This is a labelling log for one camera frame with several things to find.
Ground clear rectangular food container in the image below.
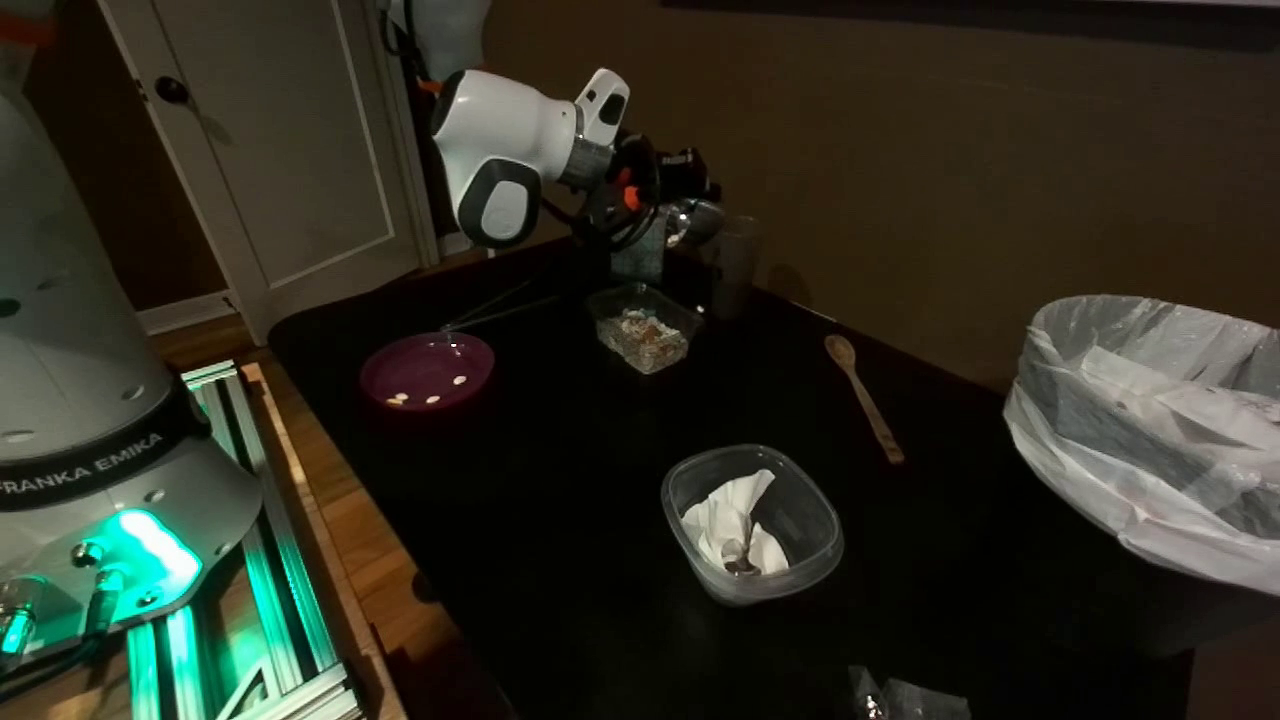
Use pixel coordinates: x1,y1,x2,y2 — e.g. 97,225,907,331
583,280,709,380

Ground purple plastic bowl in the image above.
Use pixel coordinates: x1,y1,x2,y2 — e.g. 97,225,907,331
354,328,498,420

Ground crumpled white tissue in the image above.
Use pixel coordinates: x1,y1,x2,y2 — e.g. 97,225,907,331
677,464,790,578

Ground black trash can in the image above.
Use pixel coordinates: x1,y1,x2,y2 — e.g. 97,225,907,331
968,464,1280,720

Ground aluminium frame stand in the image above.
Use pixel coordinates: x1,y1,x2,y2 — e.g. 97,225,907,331
0,355,362,720

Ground white trash bag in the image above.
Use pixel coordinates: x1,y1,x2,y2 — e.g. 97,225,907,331
999,290,1280,599

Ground metal tongs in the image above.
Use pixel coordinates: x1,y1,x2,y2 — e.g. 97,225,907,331
444,290,574,336

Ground clear rounded plastic container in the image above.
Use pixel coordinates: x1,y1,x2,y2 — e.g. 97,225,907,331
656,441,849,612

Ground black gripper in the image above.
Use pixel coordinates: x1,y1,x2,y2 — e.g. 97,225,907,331
603,130,716,272

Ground wooden spoon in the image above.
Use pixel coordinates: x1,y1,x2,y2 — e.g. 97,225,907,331
821,331,907,469

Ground white and orange snack mix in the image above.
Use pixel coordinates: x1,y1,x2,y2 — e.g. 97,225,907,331
595,309,691,370

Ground clear snack packet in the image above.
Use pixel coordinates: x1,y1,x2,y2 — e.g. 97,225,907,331
842,660,976,720

